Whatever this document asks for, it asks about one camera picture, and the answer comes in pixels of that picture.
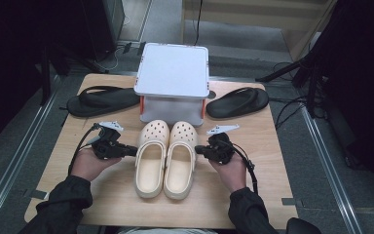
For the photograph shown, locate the hand-held gripper cable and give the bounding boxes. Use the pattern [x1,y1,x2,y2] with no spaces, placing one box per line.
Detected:
[67,123,101,176]
[220,139,259,196]

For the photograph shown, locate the hanging black cable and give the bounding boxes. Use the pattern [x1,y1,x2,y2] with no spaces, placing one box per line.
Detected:
[193,0,205,47]

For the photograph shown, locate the person's right hand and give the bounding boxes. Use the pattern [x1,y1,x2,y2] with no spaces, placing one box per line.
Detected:
[208,152,248,193]

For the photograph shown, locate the white shoe rack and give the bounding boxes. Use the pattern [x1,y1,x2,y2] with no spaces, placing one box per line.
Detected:
[133,42,210,128]

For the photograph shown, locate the black tripod stand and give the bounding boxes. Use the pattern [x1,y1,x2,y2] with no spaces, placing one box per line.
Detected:
[255,55,326,119]

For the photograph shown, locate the dark cabinet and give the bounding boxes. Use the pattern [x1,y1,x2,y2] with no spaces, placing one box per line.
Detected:
[81,0,126,61]

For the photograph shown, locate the right hand-held gripper cable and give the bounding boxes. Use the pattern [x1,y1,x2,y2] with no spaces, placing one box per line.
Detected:
[220,139,259,196]

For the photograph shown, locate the black floor cables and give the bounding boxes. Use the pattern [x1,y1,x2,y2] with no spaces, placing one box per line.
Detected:
[267,61,310,131]

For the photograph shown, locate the black sandal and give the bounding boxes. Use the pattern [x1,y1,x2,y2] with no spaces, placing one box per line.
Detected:
[66,85,141,118]
[206,86,270,119]

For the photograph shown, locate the white floor cable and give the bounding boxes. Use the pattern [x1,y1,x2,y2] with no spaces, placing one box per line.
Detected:
[93,47,125,71]

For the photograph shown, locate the grey tape piece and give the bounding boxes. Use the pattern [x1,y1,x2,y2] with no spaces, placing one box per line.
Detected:
[23,189,50,201]
[281,197,305,208]

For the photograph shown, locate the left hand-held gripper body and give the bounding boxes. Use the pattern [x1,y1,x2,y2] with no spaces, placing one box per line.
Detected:
[91,120,130,160]

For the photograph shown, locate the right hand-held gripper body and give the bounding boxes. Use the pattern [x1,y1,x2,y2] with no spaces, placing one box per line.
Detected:
[204,124,241,165]

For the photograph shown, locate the black metal stand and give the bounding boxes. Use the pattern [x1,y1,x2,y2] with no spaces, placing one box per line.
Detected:
[40,43,111,105]

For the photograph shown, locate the person's left hand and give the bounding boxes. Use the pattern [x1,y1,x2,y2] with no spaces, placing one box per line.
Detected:
[69,147,123,182]

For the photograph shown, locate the metal floor rail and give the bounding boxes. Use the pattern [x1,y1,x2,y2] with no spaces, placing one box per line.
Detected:
[300,106,364,234]
[0,74,62,227]

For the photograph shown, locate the cream clog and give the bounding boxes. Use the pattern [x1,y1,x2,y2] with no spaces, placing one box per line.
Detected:
[163,121,200,201]
[133,119,170,200]

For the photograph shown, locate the left hand-held gripper cable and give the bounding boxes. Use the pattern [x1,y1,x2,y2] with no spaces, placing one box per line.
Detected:
[67,123,101,176]

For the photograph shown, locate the dark curtain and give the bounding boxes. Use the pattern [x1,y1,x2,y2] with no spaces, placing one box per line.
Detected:
[0,0,91,152]
[318,0,374,196]

